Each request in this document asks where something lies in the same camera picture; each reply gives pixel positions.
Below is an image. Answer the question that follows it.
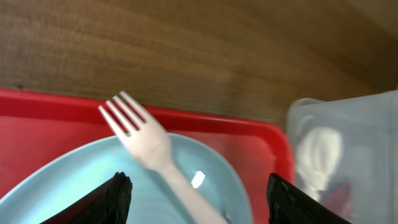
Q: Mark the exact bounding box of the white plastic fork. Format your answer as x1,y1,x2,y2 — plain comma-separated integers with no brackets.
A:
98,91,227,224

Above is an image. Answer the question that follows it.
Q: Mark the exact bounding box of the red plastic tray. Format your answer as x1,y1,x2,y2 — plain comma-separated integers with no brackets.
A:
1,89,295,223

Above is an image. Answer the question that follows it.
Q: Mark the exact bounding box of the white napkin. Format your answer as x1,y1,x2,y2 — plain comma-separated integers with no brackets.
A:
295,127,343,202

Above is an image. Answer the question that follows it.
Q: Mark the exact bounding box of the light blue plate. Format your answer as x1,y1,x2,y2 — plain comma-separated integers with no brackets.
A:
1,134,253,224

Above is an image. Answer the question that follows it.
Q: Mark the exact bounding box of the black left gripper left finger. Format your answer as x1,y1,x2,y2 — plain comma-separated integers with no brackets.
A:
42,172,132,224

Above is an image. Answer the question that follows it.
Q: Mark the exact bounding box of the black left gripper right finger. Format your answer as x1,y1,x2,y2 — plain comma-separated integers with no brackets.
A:
266,173,350,224

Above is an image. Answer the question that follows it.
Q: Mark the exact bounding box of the red sauce packet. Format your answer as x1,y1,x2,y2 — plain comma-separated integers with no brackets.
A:
321,181,354,222

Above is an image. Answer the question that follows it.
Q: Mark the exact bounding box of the clear plastic bin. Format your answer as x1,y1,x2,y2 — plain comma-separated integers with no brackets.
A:
286,91,397,223

